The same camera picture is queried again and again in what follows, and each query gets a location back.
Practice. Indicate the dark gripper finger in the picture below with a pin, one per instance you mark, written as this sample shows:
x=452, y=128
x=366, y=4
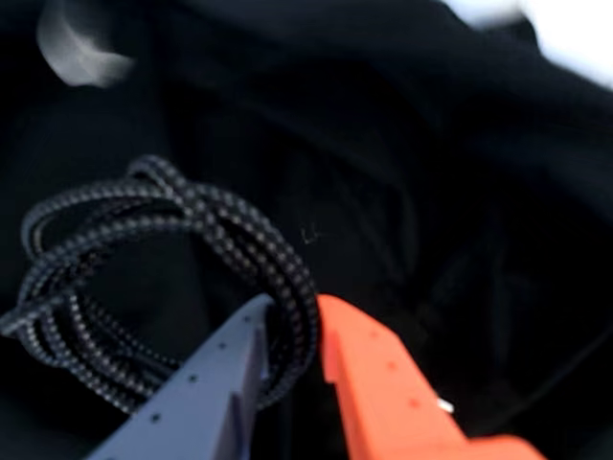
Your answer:
x=201, y=412

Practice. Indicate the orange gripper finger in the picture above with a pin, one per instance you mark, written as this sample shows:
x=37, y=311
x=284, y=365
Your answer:
x=383, y=393

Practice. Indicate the black fabric bag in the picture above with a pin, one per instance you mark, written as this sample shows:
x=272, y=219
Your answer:
x=383, y=144

